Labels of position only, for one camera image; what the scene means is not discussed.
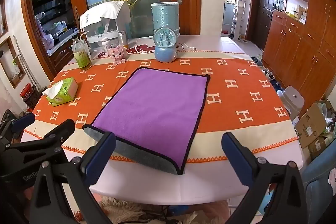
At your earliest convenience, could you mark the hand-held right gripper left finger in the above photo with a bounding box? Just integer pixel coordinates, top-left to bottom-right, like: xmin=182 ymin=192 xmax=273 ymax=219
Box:
xmin=28 ymin=132 xmax=117 ymax=224

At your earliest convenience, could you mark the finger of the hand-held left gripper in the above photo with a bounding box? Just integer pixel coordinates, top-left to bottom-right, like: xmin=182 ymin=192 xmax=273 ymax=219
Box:
xmin=5 ymin=118 xmax=76 ymax=160
xmin=0 ymin=111 xmax=36 ymax=146

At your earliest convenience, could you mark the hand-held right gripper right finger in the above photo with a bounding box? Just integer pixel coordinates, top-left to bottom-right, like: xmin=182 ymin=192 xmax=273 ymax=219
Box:
xmin=221 ymin=132 xmax=307 ymax=224

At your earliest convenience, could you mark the purple towel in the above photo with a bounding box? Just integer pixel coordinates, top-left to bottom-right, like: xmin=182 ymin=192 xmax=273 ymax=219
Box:
xmin=83 ymin=67 xmax=211 ymax=175

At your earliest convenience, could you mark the red bucket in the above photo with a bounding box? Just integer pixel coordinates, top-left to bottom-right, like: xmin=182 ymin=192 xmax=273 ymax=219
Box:
xmin=20 ymin=83 xmax=33 ymax=102

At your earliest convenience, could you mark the green tissue pack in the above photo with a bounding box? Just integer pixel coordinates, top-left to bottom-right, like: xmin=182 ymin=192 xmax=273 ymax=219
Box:
xmin=42 ymin=77 xmax=79 ymax=107

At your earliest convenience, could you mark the orange printed blanket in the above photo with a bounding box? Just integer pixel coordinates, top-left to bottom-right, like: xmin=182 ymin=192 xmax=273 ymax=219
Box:
xmin=24 ymin=51 xmax=299 ymax=165

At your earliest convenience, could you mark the fluffy rug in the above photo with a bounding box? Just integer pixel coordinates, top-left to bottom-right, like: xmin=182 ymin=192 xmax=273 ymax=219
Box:
xmin=99 ymin=195 xmax=227 ymax=224

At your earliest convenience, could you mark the green label bottle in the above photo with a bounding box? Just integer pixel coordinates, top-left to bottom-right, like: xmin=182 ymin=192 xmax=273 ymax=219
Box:
xmin=71 ymin=35 xmax=92 ymax=71

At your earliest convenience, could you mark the white plastic stool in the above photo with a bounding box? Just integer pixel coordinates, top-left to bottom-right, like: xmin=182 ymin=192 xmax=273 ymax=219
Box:
xmin=279 ymin=86 xmax=305 ymax=123

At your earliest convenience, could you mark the cardboard box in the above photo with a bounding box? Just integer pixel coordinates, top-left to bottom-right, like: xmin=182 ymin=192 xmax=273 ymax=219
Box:
xmin=307 ymin=135 xmax=334 ymax=159
xmin=295 ymin=103 xmax=328 ymax=149

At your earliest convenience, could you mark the pair of shoes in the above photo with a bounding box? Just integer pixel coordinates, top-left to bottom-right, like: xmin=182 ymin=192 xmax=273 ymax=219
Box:
xmin=262 ymin=69 xmax=284 ymax=91

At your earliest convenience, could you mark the pink toy figure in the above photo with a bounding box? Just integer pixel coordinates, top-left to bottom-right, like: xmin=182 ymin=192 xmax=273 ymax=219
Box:
xmin=105 ymin=46 xmax=127 ymax=65

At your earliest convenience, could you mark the white countertop appliance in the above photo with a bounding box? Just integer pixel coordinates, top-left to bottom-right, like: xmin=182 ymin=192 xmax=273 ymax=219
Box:
xmin=79 ymin=0 xmax=132 ymax=51

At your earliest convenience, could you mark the glass jar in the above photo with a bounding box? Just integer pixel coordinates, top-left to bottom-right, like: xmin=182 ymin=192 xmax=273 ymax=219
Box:
xmin=118 ymin=32 xmax=129 ymax=49

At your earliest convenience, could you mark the wooden cabinet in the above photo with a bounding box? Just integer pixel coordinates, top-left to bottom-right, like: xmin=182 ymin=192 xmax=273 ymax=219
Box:
xmin=262 ymin=0 xmax=336 ymax=114

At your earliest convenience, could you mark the blue snow globe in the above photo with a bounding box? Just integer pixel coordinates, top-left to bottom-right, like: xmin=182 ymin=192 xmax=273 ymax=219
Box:
xmin=154 ymin=28 xmax=179 ymax=63

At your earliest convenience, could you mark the white cloth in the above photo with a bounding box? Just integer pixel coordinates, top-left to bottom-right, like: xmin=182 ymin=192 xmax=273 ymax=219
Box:
xmin=79 ymin=0 xmax=132 ymax=29

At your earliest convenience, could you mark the white shelf rack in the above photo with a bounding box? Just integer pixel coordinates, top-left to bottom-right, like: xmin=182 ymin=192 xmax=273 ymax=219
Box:
xmin=230 ymin=0 xmax=246 ymax=41

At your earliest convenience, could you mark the dark entrance door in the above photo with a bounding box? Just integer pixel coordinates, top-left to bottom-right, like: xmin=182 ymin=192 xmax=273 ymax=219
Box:
xmin=255 ymin=0 xmax=278 ymax=50

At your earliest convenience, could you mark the blue cylindrical container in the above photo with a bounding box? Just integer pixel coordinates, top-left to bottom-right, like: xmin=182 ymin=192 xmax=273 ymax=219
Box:
xmin=151 ymin=2 xmax=181 ymax=38

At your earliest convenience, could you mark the wooden picture frame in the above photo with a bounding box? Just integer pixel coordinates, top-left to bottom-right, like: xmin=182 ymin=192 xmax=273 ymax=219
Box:
xmin=0 ymin=36 xmax=27 ymax=88

